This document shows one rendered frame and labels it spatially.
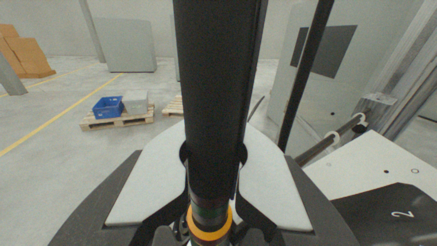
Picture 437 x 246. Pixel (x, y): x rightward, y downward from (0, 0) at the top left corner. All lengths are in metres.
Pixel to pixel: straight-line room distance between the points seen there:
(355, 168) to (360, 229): 0.28
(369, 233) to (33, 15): 14.90
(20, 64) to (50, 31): 6.31
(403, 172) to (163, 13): 12.34
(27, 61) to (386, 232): 8.53
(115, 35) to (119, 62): 0.97
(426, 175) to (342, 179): 0.14
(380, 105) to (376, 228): 0.43
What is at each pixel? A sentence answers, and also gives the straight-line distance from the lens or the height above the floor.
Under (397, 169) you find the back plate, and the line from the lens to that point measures 0.52.
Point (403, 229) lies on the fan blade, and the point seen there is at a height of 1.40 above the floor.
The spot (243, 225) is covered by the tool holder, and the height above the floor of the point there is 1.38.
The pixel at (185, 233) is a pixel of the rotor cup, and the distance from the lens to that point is 0.38.
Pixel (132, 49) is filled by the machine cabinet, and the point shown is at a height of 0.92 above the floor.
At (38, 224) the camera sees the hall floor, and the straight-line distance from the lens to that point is 2.34.
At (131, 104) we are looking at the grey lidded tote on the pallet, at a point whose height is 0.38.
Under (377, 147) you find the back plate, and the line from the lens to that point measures 0.55.
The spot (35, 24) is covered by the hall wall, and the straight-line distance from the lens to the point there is 14.88.
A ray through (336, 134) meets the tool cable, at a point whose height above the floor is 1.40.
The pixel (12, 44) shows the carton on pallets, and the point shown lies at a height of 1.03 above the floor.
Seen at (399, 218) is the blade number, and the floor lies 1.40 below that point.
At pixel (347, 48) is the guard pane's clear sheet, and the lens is 1.16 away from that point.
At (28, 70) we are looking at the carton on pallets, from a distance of 8.51.
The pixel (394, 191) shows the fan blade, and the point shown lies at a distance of 0.33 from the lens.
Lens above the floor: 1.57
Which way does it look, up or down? 31 degrees down
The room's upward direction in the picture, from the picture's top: 3 degrees clockwise
